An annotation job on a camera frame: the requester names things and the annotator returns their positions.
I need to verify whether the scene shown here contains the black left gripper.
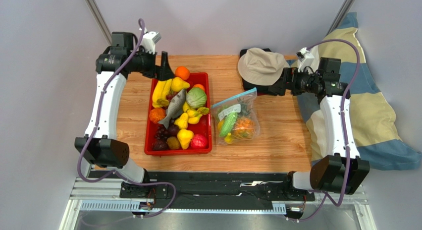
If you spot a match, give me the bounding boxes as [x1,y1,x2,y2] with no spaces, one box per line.
[128,47,176,82]

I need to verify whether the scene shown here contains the orange toy pineapple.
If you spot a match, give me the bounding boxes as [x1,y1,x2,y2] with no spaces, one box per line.
[232,104,255,140]

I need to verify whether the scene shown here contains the clear zip top bag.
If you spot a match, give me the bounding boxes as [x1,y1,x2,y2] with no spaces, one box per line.
[211,88,261,145]

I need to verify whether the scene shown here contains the green toy cucumber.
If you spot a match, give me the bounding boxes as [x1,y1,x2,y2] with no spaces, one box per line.
[219,112,238,137]

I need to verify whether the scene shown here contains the orange toy mango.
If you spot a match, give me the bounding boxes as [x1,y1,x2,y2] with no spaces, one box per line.
[217,119,225,131]

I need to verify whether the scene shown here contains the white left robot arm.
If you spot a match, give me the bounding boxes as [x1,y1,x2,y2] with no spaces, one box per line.
[74,31,174,184]

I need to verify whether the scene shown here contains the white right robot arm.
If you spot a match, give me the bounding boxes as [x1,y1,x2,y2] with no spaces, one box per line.
[269,57,370,195]

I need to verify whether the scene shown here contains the yellow toy pear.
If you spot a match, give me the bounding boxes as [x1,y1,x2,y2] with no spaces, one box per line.
[171,77,190,93]

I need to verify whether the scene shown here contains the orange toy orange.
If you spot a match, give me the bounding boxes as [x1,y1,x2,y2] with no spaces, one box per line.
[175,66,191,81]

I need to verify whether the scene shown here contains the yellow toy banana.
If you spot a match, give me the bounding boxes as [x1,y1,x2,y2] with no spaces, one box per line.
[152,79,172,108]

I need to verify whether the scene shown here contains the beige bucket hat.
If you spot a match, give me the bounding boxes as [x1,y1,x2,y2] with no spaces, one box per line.
[237,48,290,86]

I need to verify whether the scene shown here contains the grey toy fish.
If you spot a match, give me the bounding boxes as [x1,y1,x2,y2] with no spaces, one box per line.
[158,89,187,129]

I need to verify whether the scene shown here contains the green toy cabbage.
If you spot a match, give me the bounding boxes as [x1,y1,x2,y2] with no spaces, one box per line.
[186,87,208,109]

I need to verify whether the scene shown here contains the orange toy pumpkin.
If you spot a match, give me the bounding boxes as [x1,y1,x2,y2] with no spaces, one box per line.
[149,108,166,124]

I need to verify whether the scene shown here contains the yellow toy bananas bunch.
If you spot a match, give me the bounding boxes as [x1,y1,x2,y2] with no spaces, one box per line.
[174,102,210,129]

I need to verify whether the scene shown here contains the dark purple toy grapes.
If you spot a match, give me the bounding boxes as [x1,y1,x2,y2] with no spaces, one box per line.
[154,119,179,140]

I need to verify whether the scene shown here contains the yellow toy bell pepper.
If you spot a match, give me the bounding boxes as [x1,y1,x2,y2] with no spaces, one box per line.
[177,129,194,150]

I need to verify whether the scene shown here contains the brown toy kiwi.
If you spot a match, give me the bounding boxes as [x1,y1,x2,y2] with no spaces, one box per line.
[166,136,181,150]

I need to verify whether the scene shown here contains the dark red toy plum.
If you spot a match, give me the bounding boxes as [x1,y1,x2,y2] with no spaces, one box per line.
[152,139,169,151]

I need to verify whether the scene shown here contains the red toy strawberry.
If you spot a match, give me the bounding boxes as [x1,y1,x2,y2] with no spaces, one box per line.
[190,134,209,149]

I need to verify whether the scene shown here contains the striped pillow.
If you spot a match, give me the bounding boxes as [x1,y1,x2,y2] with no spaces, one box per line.
[311,12,422,171]

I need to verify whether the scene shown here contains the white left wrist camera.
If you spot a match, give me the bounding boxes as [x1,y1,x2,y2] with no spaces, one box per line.
[140,29,161,55]

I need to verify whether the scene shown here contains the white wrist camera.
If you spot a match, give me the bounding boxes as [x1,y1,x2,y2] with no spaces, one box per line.
[140,29,161,55]
[296,47,315,72]

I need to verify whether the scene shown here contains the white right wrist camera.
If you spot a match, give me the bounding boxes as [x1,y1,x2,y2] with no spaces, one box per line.
[296,47,315,72]

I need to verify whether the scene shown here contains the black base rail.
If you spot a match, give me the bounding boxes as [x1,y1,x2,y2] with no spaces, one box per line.
[118,171,316,212]

